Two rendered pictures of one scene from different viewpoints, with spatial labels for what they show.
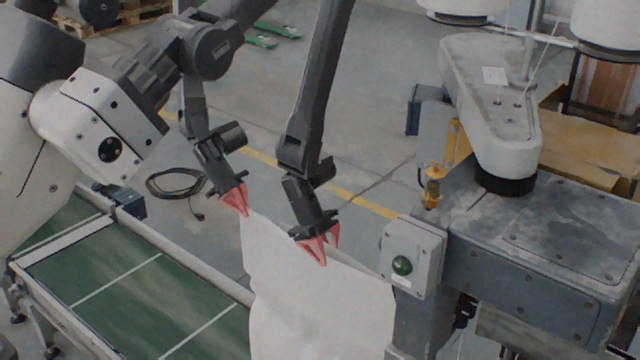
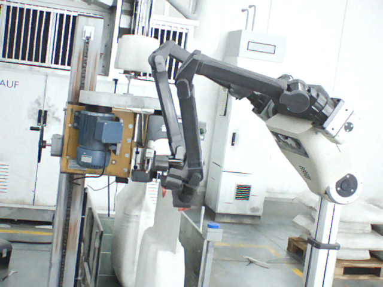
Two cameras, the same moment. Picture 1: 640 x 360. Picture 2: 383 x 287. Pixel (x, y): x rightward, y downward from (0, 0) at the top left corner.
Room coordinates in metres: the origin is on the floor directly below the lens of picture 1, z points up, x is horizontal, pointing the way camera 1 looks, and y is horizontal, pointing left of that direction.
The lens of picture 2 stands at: (2.96, 1.53, 1.51)
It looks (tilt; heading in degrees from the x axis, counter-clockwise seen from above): 6 degrees down; 216
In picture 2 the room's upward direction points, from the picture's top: 8 degrees clockwise
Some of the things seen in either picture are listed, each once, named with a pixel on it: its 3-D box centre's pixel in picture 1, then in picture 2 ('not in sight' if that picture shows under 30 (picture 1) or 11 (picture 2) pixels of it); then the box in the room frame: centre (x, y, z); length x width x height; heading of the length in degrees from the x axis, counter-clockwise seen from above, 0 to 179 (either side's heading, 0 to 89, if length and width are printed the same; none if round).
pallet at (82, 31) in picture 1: (112, 12); not in sight; (6.19, 2.31, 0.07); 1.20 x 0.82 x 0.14; 139
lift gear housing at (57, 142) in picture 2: not in sight; (55, 144); (1.09, -0.60, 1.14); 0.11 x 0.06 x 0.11; 51
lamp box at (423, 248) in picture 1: (412, 256); (198, 130); (0.61, -0.13, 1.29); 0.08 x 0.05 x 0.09; 51
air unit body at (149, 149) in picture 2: not in sight; (149, 156); (0.84, -0.22, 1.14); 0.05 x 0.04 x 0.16; 141
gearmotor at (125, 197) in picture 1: (113, 198); not in sight; (2.13, 0.94, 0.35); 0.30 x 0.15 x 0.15; 51
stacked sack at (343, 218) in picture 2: not in sight; (356, 212); (-2.14, -0.22, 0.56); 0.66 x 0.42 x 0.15; 141
